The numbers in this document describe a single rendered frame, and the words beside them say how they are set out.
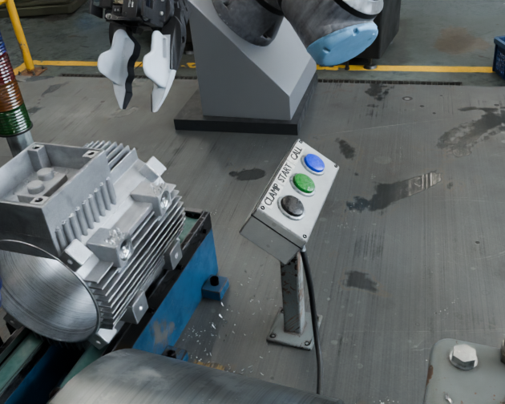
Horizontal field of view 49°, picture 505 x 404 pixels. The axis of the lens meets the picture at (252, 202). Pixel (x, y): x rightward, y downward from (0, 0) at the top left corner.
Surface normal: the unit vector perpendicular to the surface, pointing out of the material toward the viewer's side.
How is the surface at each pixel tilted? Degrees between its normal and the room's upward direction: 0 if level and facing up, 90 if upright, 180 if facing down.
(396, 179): 0
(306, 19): 77
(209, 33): 90
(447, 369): 0
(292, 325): 90
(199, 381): 32
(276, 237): 90
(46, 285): 43
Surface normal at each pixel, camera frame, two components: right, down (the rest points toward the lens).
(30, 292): 0.68, -0.43
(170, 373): 0.11, -0.99
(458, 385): -0.08, -0.82
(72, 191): 0.94, 0.12
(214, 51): -0.28, 0.56
